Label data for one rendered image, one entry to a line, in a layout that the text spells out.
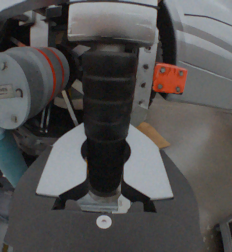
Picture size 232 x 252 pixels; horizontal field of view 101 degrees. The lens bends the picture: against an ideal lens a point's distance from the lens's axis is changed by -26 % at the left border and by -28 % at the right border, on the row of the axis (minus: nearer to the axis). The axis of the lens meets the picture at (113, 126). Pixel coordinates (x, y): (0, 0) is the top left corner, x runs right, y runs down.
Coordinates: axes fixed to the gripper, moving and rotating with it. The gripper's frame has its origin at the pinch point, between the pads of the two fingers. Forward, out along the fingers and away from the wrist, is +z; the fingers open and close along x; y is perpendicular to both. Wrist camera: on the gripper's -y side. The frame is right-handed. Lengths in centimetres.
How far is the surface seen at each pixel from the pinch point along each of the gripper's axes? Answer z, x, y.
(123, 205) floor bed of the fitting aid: 26, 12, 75
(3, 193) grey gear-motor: 8, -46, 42
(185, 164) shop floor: 67, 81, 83
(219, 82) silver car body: 33, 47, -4
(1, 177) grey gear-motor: 15, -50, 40
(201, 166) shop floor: 62, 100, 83
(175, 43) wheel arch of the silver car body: 34.1, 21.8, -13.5
